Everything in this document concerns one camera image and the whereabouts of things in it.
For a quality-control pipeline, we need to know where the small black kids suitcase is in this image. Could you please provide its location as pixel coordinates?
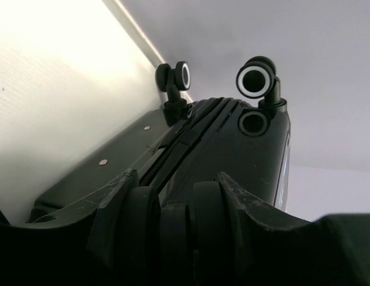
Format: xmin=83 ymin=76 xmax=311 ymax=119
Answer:
xmin=26 ymin=55 xmax=293 ymax=286

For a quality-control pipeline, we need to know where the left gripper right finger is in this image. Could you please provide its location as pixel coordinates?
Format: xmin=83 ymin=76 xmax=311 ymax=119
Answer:
xmin=217 ymin=172 xmax=370 ymax=285

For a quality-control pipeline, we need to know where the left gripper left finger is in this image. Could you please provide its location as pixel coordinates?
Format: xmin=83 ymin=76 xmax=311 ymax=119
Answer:
xmin=0 ymin=169 xmax=138 ymax=285

